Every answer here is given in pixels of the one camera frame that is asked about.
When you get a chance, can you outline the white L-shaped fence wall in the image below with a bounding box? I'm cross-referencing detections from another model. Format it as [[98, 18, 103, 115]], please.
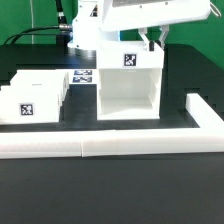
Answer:
[[0, 93, 224, 159]]

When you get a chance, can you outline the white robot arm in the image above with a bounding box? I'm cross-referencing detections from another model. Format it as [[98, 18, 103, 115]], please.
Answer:
[[68, 0, 211, 53]]

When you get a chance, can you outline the white drawer front one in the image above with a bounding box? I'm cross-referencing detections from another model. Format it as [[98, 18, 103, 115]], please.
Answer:
[[0, 86, 63, 125]]

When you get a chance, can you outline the fiducial marker sheet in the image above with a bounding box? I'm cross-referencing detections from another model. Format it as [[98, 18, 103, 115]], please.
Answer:
[[72, 69, 96, 84]]

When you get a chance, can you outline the white drawer rear one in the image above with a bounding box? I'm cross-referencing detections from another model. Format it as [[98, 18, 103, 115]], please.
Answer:
[[10, 69, 69, 98]]

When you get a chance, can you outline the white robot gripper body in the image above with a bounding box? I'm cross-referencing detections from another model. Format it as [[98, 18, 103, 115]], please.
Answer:
[[98, 0, 210, 31]]

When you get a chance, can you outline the white drawer cabinet box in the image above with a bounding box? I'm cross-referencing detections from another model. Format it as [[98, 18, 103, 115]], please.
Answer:
[[97, 41, 164, 120]]

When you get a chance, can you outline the black cable bundle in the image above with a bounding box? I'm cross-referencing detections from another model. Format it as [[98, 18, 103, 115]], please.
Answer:
[[3, 0, 73, 46]]

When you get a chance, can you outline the white drawer one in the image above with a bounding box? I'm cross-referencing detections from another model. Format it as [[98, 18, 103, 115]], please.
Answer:
[[10, 69, 69, 98], [0, 86, 63, 125]]

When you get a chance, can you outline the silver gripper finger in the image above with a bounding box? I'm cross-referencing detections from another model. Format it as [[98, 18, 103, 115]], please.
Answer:
[[138, 28, 154, 51], [159, 25, 169, 47]]

